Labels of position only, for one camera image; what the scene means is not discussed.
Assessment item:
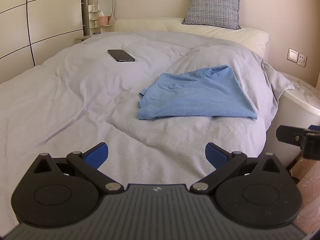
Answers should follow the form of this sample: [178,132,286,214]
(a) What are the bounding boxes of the light blue t-shirt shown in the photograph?
[137,65,258,120]

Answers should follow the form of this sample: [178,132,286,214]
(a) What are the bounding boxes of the white mattress base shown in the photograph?
[263,73,319,167]

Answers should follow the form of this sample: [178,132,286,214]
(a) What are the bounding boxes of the white bed duvet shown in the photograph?
[1,31,293,235]

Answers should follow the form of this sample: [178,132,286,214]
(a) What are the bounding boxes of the cream long bed pillow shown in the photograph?
[114,18,269,59]

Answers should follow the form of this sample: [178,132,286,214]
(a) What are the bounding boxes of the black smartphone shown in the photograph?
[107,49,135,62]

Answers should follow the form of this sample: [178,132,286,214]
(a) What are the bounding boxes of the cream bedside table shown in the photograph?
[75,35,91,44]

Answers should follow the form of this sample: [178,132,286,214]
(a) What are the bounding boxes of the grey checked cushion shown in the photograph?
[182,0,241,30]

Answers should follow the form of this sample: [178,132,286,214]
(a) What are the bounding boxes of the white sliding wardrobe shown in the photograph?
[1,0,88,82]

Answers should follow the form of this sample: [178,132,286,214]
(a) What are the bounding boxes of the pink cup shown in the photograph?
[98,16,110,27]

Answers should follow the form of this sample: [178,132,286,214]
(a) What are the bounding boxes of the white cosmetics shelf rack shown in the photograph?
[88,4,113,36]

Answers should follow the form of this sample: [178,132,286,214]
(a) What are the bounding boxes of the oval white-framed mirror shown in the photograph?
[97,0,115,25]

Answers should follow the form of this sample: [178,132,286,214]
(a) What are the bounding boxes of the wall socket panel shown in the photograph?
[287,49,307,67]

